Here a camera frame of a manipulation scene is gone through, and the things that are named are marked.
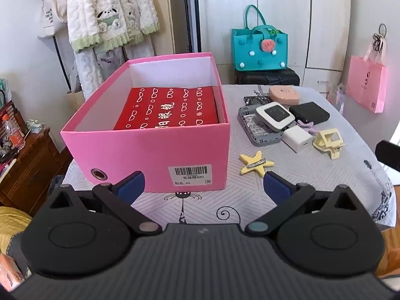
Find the small green white cartons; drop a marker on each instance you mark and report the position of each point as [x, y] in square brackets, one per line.
[35, 127]

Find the white black pocket router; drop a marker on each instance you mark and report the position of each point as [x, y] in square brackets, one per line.
[275, 115]

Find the white wardrobe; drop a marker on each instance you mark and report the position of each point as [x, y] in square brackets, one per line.
[281, 6]

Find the cream claw hair clip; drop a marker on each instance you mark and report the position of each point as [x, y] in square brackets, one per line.
[328, 145]

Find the black tripod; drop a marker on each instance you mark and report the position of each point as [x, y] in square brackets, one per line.
[195, 22]

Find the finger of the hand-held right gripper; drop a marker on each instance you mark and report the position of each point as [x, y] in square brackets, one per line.
[389, 154]

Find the black power bank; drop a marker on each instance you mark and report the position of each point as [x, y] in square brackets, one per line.
[309, 112]

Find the pink oval case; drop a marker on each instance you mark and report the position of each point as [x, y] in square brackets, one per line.
[282, 95]

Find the black suitcase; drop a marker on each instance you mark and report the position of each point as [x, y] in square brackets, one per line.
[265, 76]

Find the black clothes rack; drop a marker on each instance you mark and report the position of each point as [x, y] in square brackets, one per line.
[59, 53]

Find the purple starfish hair clip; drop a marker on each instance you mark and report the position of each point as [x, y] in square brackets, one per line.
[304, 125]

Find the white charger plug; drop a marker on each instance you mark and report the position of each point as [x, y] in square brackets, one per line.
[297, 139]

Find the wooden cabinet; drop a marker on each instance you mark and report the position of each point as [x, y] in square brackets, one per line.
[31, 168]

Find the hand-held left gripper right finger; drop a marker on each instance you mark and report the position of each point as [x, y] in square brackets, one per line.
[276, 187]

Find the white canvas tote bag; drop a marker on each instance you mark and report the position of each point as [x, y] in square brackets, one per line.
[51, 15]

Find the fluffy white pajama jacket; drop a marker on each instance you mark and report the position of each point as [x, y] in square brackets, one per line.
[93, 6]

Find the clear plastic bag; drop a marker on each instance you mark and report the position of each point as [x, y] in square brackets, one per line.
[336, 97]

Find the pink cardboard shoe box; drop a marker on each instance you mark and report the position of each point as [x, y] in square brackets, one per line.
[140, 150]

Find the brown paper bag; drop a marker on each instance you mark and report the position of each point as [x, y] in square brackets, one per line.
[76, 98]

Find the yellow starfish hair clip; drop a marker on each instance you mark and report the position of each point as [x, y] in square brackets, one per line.
[253, 164]

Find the pink shopping bag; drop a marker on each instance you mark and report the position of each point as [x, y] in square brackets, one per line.
[365, 84]

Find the orange box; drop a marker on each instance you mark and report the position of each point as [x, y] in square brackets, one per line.
[9, 272]

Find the grey open-back device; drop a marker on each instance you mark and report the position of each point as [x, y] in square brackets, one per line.
[250, 125]

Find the red printed flat box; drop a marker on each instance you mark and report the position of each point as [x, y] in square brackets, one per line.
[162, 106]

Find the yellow cloth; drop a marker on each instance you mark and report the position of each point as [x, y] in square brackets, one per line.
[12, 222]

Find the teal felt tote bag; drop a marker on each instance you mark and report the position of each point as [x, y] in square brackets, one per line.
[250, 50]

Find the checkered bag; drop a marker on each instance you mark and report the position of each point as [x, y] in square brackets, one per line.
[12, 112]

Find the plastic bottle orange label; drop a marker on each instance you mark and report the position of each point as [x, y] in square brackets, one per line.
[14, 136]

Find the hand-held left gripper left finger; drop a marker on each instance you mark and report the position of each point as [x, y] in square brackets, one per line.
[132, 185]

